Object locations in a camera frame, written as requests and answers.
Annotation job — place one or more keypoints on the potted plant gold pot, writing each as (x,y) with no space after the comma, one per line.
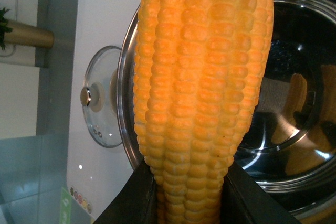
(17,33)

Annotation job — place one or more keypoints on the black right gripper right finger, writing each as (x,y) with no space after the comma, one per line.
(243,201)

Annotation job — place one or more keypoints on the stainless steel pot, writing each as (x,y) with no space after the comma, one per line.
(289,149)

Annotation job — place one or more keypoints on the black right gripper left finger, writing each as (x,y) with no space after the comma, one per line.
(136,202)

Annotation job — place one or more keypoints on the yellow corn cob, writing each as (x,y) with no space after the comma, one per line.
(198,71)

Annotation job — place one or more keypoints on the green table sticker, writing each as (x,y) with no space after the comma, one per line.
(65,207)

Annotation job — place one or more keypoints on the glass pot lid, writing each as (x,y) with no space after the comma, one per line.
(99,97)

